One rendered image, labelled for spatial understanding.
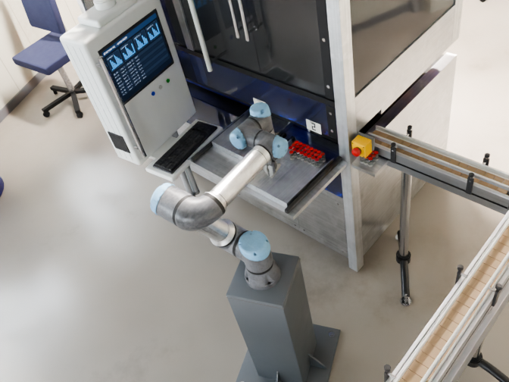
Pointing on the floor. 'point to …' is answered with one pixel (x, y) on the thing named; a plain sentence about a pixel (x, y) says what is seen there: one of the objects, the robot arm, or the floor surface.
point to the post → (346, 122)
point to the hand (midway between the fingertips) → (270, 176)
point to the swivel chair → (48, 51)
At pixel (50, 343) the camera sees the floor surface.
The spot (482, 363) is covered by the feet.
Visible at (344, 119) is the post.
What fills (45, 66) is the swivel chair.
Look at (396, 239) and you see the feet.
